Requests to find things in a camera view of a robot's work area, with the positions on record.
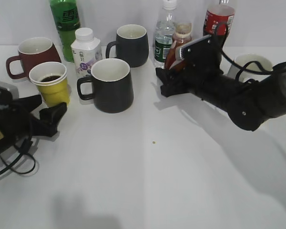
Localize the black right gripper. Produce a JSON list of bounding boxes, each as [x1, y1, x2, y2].
[[155, 51, 229, 102]]

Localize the yellow paper cup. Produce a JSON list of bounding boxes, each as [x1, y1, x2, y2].
[[29, 62, 70, 107]]

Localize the brown Nescafe coffee bottle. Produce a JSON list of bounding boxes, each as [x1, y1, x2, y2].
[[164, 21, 192, 70]]

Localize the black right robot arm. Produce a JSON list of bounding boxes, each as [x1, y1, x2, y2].
[[155, 53, 286, 131]]

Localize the white milk carton bottle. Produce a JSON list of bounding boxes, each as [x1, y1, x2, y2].
[[71, 28, 102, 78]]

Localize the clear water bottle green label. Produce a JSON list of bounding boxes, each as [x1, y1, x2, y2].
[[153, 0, 177, 68]]

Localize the cola bottle red label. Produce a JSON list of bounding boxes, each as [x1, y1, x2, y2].
[[203, 0, 237, 37]]

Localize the dark red ceramic mug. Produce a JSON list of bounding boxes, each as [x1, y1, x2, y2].
[[6, 37, 61, 80]]

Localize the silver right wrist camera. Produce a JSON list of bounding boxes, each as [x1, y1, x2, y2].
[[174, 35, 221, 68]]

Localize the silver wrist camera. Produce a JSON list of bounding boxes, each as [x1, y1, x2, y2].
[[0, 81, 19, 105], [174, 35, 221, 68]]

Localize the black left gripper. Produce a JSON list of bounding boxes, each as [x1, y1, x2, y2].
[[0, 92, 67, 155]]

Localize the white ceramic mug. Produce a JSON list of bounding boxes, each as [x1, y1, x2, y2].
[[226, 53, 274, 83]]

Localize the black mug back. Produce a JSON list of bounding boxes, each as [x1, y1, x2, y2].
[[105, 24, 149, 68]]

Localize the green soda bottle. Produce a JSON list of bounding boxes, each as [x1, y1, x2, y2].
[[49, 0, 81, 62]]

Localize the black mug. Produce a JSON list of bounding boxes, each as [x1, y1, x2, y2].
[[105, 24, 149, 68], [77, 58, 134, 114]]

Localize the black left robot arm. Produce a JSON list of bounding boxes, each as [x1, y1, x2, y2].
[[0, 92, 67, 154]]

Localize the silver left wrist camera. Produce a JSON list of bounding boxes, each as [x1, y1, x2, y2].
[[0, 81, 19, 105]]

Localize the black mug front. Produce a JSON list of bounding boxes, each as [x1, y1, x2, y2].
[[77, 58, 134, 114]]

